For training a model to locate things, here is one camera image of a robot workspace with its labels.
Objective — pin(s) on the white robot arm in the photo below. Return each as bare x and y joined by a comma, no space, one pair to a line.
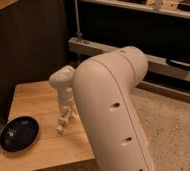
99,90

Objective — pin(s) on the wooden beam rail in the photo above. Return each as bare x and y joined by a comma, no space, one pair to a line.
156,64

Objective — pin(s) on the upper wooden shelf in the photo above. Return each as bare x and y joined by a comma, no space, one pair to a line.
157,9

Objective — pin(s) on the small white bottle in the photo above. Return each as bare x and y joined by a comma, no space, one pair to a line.
62,123

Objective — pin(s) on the black ceramic bowl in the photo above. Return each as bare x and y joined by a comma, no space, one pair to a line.
19,134

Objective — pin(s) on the metal vertical pole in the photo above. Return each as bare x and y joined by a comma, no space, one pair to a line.
79,34

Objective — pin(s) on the black handle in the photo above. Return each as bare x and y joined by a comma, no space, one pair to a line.
177,64

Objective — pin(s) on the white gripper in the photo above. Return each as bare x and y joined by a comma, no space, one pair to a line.
65,98

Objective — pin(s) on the wooden table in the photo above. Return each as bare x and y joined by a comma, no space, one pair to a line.
39,101

